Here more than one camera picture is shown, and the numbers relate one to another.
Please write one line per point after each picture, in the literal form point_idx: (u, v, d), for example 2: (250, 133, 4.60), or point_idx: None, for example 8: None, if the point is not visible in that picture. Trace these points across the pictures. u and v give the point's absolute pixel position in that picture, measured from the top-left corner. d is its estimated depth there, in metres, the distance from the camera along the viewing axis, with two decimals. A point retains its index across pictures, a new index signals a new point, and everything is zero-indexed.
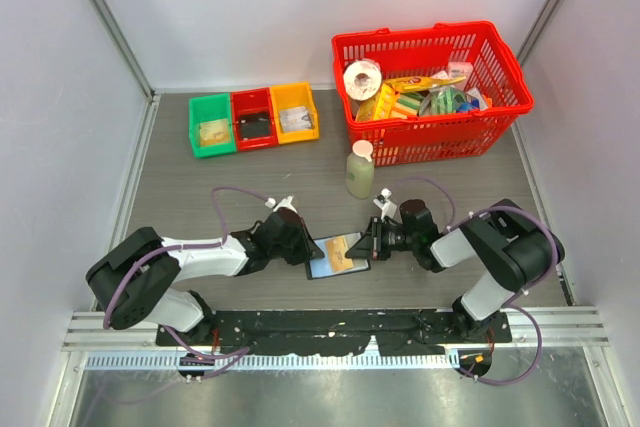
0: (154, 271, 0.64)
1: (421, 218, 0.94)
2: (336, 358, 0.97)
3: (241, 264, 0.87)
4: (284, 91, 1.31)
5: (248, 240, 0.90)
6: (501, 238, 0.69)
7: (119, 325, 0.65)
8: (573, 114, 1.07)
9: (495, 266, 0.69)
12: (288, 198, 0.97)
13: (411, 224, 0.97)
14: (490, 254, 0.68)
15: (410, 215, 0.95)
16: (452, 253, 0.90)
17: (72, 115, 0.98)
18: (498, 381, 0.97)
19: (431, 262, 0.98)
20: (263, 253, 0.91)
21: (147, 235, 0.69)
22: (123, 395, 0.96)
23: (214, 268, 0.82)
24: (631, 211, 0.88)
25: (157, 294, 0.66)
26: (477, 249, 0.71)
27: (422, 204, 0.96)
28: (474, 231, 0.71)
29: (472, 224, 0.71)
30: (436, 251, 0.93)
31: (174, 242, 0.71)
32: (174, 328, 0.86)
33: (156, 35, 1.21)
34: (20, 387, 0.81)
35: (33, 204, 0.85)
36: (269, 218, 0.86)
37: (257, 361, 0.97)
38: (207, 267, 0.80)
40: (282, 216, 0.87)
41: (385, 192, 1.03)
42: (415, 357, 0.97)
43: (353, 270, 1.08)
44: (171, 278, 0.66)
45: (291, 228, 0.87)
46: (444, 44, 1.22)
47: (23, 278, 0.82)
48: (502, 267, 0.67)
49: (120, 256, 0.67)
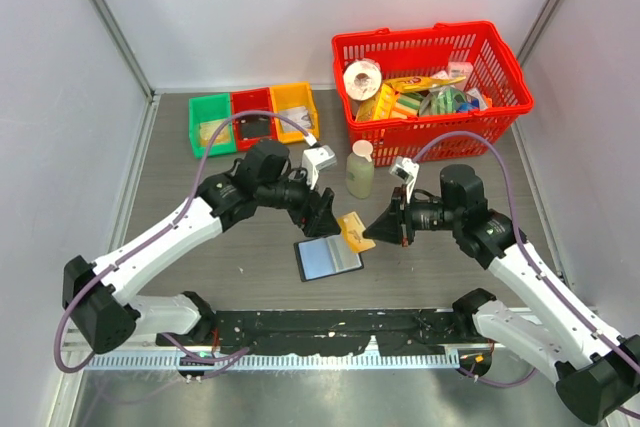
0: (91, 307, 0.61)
1: (473, 190, 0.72)
2: (336, 358, 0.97)
3: (216, 224, 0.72)
4: (284, 91, 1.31)
5: (219, 188, 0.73)
6: (611, 395, 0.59)
7: (107, 348, 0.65)
8: (573, 114, 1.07)
9: (579, 403, 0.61)
12: (325, 153, 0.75)
13: (456, 198, 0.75)
14: (587, 402, 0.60)
15: (456, 187, 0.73)
16: (517, 285, 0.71)
17: (72, 115, 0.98)
18: (500, 382, 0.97)
19: (481, 252, 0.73)
20: (250, 196, 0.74)
21: (74, 267, 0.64)
22: (123, 394, 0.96)
23: (185, 249, 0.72)
24: (630, 211, 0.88)
25: (115, 321, 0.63)
26: (576, 384, 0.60)
27: (473, 172, 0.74)
28: (601, 386, 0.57)
29: (601, 380, 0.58)
30: (496, 264, 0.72)
31: (106, 265, 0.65)
32: (175, 332, 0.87)
33: (156, 35, 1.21)
34: (20, 387, 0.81)
35: (34, 203, 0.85)
36: (249, 155, 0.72)
37: (257, 362, 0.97)
38: (172, 255, 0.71)
40: (264, 149, 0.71)
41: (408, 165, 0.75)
42: (416, 357, 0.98)
43: (347, 269, 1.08)
44: (113, 308, 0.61)
45: (277, 162, 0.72)
46: (443, 44, 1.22)
47: (23, 278, 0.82)
48: (585, 409, 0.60)
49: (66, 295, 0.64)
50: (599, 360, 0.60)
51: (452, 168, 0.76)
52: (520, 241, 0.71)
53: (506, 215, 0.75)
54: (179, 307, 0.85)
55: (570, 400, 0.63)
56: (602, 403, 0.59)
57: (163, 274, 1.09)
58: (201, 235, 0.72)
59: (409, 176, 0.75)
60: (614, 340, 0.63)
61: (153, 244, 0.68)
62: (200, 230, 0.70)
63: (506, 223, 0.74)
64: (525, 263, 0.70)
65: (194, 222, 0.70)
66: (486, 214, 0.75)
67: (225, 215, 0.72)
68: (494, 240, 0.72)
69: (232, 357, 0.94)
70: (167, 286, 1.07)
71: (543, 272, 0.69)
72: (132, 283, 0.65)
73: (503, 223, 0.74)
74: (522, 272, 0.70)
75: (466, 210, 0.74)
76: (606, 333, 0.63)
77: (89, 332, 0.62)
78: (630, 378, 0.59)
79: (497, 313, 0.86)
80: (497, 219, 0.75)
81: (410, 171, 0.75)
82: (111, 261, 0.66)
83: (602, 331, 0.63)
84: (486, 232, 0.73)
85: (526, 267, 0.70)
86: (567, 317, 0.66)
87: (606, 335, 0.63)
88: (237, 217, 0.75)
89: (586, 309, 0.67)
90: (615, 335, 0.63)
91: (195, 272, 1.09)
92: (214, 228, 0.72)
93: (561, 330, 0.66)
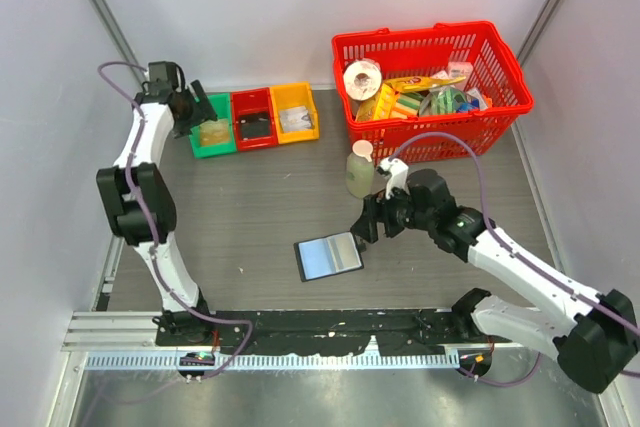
0: (146, 181, 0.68)
1: (437, 190, 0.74)
2: (336, 358, 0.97)
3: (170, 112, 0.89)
4: (283, 91, 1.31)
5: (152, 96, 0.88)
6: (608, 359, 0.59)
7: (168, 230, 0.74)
8: (573, 112, 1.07)
9: (582, 372, 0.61)
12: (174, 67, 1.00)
13: (423, 199, 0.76)
14: (588, 367, 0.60)
15: (421, 188, 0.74)
16: (497, 270, 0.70)
17: (72, 115, 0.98)
18: (503, 382, 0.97)
19: (457, 246, 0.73)
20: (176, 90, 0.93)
21: (105, 175, 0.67)
22: (122, 394, 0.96)
23: (163, 137, 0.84)
24: (630, 209, 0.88)
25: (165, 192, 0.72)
26: (573, 355, 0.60)
27: (437, 173, 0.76)
28: (594, 352, 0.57)
29: (591, 340, 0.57)
30: (472, 253, 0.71)
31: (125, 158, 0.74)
32: (184, 302, 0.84)
33: (156, 34, 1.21)
34: (21, 387, 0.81)
35: (35, 203, 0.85)
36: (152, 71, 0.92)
37: (257, 362, 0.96)
38: (158, 141, 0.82)
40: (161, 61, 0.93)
41: (385, 164, 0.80)
42: (415, 357, 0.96)
43: (347, 269, 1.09)
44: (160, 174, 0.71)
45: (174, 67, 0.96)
46: (443, 44, 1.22)
47: (23, 277, 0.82)
48: (589, 375, 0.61)
49: (113, 205, 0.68)
50: (582, 319, 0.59)
51: (419, 172, 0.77)
52: (489, 226, 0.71)
53: (476, 209, 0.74)
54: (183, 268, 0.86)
55: (574, 372, 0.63)
56: (601, 365, 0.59)
57: None
58: (167, 122, 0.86)
59: (389, 173, 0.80)
60: (593, 298, 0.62)
61: (146, 133, 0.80)
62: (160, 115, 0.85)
63: (476, 215, 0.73)
64: (496, 245, 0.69)
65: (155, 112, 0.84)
66: (457, 210, 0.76)
67: (170, 100, 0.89)
68: (467, 235, 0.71)
69: (239, 341, 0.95)
70: None
71: (514, 248, 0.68)
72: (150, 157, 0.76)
73: (472, 216, 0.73)
74: (495, 253, 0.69)
75: (435, 208, 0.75)
76: (583, 291, 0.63)
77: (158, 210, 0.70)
78: (623, 337, 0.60)
79: (493, 306, 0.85)
80: (467, 212, 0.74)
81: (388, 168, 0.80)
82: (128, 154, 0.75)
83: (580, 291, 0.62)
84: (457, 225, 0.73)
85: (499, 248, 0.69)
86: (544, 286, 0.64)
87: (585, 295, 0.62)
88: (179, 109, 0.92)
89: (562, 275, 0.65)
90: (594, 293, 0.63)
91: (196, 272, 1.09)
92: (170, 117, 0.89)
93: (542, 300, 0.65)
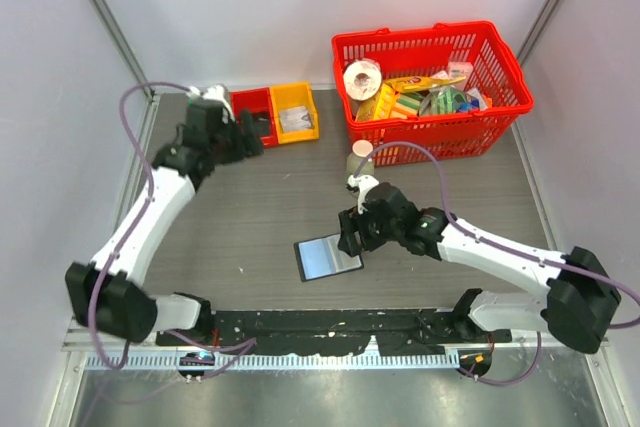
0: (112, 298, 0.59)
1: (394, 199, 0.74)
2: (336, 358, 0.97)
3: (188, 184, 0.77)
4: (283, 91, 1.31)
5: (174, 153, 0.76)
6: (590, 315, 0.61)
7: (143, 337, 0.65)
8: (573, 112, 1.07)
9: (572, 336, 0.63)
12: (216, 87, 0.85)
13: (384, 212, 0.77)
14: (576, 331, 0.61)
15: (379, 202, 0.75)
16: (469, 258, 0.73)
17: (72, 115, 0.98)
18: (499, 381, 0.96)
19: (428, 246, 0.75)
20: (206, 150, 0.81)
21: (76, 273, 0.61)
22: (122, 394, 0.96)
23: (168, 218, 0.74)
24: (630, 210, 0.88)
25: (139, 305, 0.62)
26: (558, 320, 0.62)
27: (389, 184, 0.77)
28: (573, 310, 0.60)
29: (568, 301, 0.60)
30: (443, 249, 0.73)
31: (106, 256, 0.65)
32: (183, 327, 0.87)
33: (157, 35, 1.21)
34: (20, 388, 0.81)
35: (35, 203, 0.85)
36: (189, 116, 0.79)
37: (257, 361, 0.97)
38: (160, 227, 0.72)
40: (203, 108, 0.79)
41: (351, 180, 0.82)
42: (415, 357, 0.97)
43: (346, 269, 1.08)
44: (133, 290, 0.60)
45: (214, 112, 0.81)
46: (443, 43, 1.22)
47: (23, 277, 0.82)
48: (581, 339, 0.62)
49: (81, 305, 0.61)
50: (554, 282, 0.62)
51: (372, 188, 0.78)
52: (452, 219, 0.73)
53: (435, 206, 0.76)
54: (180, 299, 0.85)
55: (566, 338, 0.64)
56: (587, 323, 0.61)
57: (163, 274, 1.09)
58: (180, 195, 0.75)
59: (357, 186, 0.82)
60: (559, 260, 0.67)
61: (144, 220, 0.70)
62: (174, 192, 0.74)
63: (436, 212, 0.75)
64: (461, 235, 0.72)
65: (168, 188, 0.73)
66: (417, 213, 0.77)
67: (193, 171, 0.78)
68: (433, 235, 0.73)
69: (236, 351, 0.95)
70: (168, 286, 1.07)
71: (478, 233, 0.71)
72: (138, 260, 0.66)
73: (433, 215, 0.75)
74: (462, 242, 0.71)
75: (397, 218, 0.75)
76: (549, 256, 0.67)
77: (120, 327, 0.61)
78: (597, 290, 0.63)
79: (485, 301, 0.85)
80: (428, 212, 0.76)
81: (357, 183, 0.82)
82: (110, 249, 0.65)
83: (545, 256, 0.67)
84: (421, 226, 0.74)
85: (464, 237, 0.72)
86: (514, 260, 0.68)
87: (550, 258, 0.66)
88: (203, 173, 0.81)
89: (526, 245, 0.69)
90: (558, 254, 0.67)
91: (196, 272, 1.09)
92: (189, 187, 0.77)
93: (515, 274, 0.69)
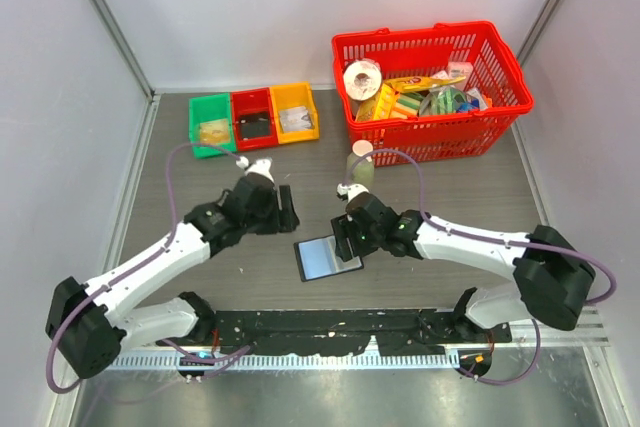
0: (83, 329, 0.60)
1: (371, 206, 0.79)
2: (336, 358, 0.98)
3: (204, 249, 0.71)
4: (283, 91, 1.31)
5: (208, 215, 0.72)
6: (561, 289, 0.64)
7: (94, 371, 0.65)
8: (573, 112, 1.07)
9: (549, 314, 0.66)
12: (265, 162, 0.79)
13: (364, 219, 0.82)
14: (550, 307, 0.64)
15: (358, 209, 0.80)
16: (445, 252, 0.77)
17: (72, 115, 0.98)
18: (498, 380, 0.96)
19: (408, 247, 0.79)
20: (238, 224, 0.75)
21: (66, 288, 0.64)
22: (122, 394, 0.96)
23: (177, 269, 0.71)
24: (630, 210, 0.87)
25: (103, 344, 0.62)
26: (531, 299, 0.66)
27: (367, 192, 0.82)
28: (539, 285, 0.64)
29: (533, 276, 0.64)
30: (421, 247, 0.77)
31: (98, 286, 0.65)
32: (176, 335, 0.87)
33: (157, 35, 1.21)
34: (20, 388, 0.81)
35: (34, 203, 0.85)
36: (237, 186, 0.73)
37: (257, 362, 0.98)
38: (161, 278, 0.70)
40: (251, 181, 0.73)
41: (340, 187, 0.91)
42: (415, 357, 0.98)
43: (346, 269, 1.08)
44: (105, 329, 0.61)
45: (263, 192, 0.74)
46: (443, 43, 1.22)
47: (23, 277, 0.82)
48: (557, 315, 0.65)
49: (57, 316, 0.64)
50: (519, 261, 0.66)
51: (354, 197, 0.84)
52: (425, 217, 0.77)
53: (410, 209, 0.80)
54: (173, 313, 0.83)
55: (546, 317, 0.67)
56: (558, 298, 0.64)
57: None
58: (192, 258, 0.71)
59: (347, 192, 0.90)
60: (524, 239, 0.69)
61: (147, 268, 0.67)
62: (188, 255, 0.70)
63: (412, 213, 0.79)
64: (434, 230, 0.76)
65: (185, 246, 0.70)
66: (396, 217, 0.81)
67: (214, 241, 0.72)
68: (410, 234, 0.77)
69: (231, 357, 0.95)
70: (168, 286, 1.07)
71: (448, 226, 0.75)
72: (123, 304, 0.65)
73: (410, 216, 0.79)
74: (436, 237, 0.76)
75: (376, 224, 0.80)
76: (514, 237, 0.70)
77: (76, 356, 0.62)
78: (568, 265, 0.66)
79: (477, 297, 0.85)
80: (405, 215, 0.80)
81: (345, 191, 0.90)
82: (106, 281, 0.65)
83: (510, 237, 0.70)
84: (398, 228, 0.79)
85: (437, 232, 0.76)
86: (482, 246, 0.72)
87: (515, 239, 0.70)
88: (225, 244, 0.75)
89: (493, 230, 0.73)
90: (522, 233, 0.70)
91: (196, 272, 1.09)
92: (205, 253, 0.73)
93: (486, 260, 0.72)
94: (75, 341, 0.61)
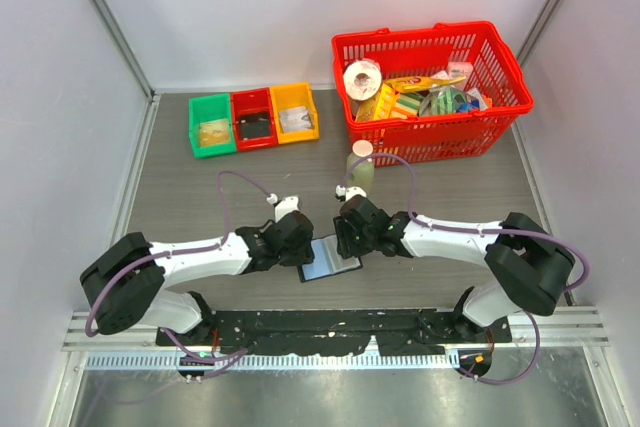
0: (133, 284, 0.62)
1: (363, 208, 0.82)
2: (336, 358, 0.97)
3: (241, 264, 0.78)
4: (283, 91, 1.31)
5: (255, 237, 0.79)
6: (536, 274, 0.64)
7: (109, 331, 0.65)
8: (572, 113, 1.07)
9: (526, 300, 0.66)
12: (293, 198, 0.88)
13: (356, 221, 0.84)
14: (525, 292, 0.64)
15: (350, 212, 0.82)
16: (432, 247, 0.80)
17: (72, 115, 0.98)
18: (498, 380, 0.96)
19: (398, 247, 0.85)
20: (274, 252, 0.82)
21: (136, 237, 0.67)
22: (122, 394, 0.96)
23: (216, 270, 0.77)
24: (630, 211, 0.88)
25: (142, 304, 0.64)
26: (508, 285, 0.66)
27: (360, 194, 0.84)
28: (514, 269, 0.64)
29: (506, 260, 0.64)
30: (408, 243, 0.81)
31: (161, 249, 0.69)
32: (174, 330, 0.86)
33: (157, 35, 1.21)
34: (20, 388, 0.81)
35: (34, 203, 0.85)
36: (283, 219, 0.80)
37: (257, 362, 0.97)
38: (204, 270, 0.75)
40: (296, 217, 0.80)
41: (337, 189, 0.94)
42: (415, 357, 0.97)
43: (346, 269, 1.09)
44: (155, 290, 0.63)
45: (303, 233, 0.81)
46: (443, 43, 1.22)
47: (23, 276, 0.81)
48: (532, 299, 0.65)
49: (108, 263, 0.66)
50: (493, 246, 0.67)
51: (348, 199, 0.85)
52: (411, 215, 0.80)
53: (401, 210, 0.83)
54: (185, 307, 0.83)
55: (524, 304, 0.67)
56: (533, 282, 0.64)
57: None
58: (233, 266, 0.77)
59: (345, 195, 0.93)
60: (498, 227, 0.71)
61: (204, 254, 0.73)
62: (235, 260, 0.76)
63: (401, 215, 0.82)
64: (419, 227, 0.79)
65: (234, 251, 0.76)
66: (387, 218, 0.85)
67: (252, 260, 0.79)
68: (398, 233, 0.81)
69: (232, 357, 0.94)
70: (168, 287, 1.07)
71: (430, 222, 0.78)
72: (172, 274, 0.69)
73: (398, 216, 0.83)
74: (420, 233, 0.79)
75: (368, 226, 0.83)
76: (489, 226, 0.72)
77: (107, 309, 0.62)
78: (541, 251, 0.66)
79: (474, 293, 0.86)
80: (396, 216, 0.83)
81: (343, 193, 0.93)
82: (169, 247, 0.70)
83: (484, 226, 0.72)
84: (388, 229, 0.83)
85: (421, 228, 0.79)
86: (459, 236, 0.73)
87: (489, 227, 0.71)
88: (256, 264, 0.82)
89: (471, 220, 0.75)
90: (497, 222, 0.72)
91: None
92: (239, 268, 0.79)
93: (466, 250, 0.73)
94: (116, 294, 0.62)
